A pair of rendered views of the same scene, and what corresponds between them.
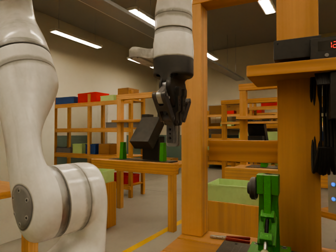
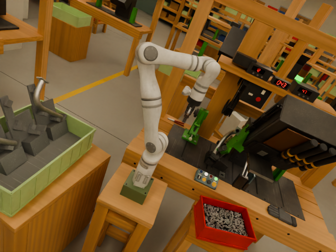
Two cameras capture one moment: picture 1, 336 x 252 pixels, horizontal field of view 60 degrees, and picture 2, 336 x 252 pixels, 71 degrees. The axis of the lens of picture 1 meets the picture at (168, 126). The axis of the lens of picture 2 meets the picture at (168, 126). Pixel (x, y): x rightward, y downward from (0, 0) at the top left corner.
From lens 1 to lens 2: 90 cm
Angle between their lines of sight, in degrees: 39
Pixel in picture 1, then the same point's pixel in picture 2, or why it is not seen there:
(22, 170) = (153, 140)
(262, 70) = (224, 66)
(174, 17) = (203, 89)
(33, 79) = (159, 113)
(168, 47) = (196, 98)
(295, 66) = (238, 73)
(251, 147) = not seen: hidden behind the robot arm
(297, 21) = (253, 44)
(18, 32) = (156, 94)
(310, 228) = (209, 129)
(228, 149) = (191, 83)
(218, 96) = not seen: outside the picture
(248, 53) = not seen: outside the picture
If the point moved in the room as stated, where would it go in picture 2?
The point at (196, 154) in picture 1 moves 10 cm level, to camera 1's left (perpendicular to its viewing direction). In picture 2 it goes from (175, 82) to (164, 79)
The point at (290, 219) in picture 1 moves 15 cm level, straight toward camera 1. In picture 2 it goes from (204, 124) to (202, 132)
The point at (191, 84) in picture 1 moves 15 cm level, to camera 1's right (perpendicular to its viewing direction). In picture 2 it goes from (188, 47) to (205, 53)
